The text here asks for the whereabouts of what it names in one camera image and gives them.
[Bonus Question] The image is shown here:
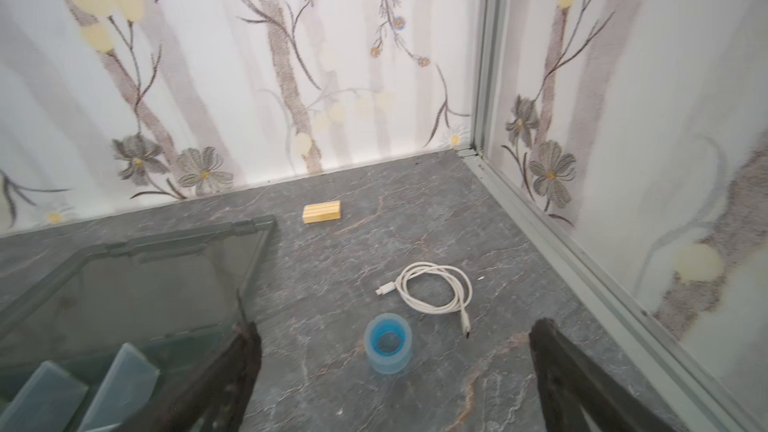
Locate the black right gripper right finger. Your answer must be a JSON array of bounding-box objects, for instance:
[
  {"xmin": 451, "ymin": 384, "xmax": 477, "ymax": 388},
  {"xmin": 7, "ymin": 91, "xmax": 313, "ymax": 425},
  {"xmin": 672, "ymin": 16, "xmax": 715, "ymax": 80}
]
[{"xmin": 529, "ymin": 318, "xmax": 673, "ymax": 432}]

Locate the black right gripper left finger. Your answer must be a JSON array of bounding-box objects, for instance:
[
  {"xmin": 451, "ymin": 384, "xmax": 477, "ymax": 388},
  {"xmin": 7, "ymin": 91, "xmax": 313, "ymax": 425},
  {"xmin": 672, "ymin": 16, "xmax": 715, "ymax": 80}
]
[{"xmin": 117, "ymin": 322, "xmax": 263, "ymax": 431}]

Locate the grey plastic organizer box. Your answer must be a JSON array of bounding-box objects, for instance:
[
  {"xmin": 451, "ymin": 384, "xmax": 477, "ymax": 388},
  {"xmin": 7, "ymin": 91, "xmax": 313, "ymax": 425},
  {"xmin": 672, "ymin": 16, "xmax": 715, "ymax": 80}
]
[{"xmin": 1, "ymin": 216, "xmax": 276, "ymax": 431}]

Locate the blue tape roll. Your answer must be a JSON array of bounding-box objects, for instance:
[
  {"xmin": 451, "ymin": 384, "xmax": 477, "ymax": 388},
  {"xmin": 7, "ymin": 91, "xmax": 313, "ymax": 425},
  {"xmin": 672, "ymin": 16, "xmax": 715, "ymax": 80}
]
[{"xmin": 363, "ymin": 313, "xmax": 413, "ymax": 375}]

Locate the small wooden block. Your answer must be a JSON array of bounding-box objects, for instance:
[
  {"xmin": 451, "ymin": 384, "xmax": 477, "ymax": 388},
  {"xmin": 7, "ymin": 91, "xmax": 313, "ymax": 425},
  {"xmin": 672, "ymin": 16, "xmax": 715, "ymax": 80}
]
[{"xmin": 302, "ymin": 201, "xmax": 341, "ymax": 224}]

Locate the white usb cable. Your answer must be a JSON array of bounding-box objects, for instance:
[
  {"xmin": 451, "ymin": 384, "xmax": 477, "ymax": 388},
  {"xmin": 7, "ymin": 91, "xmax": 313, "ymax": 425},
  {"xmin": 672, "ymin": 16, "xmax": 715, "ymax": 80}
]
[{"xmin": 375, "ymin": 261, "xmax": 474, "ymax": 339}]

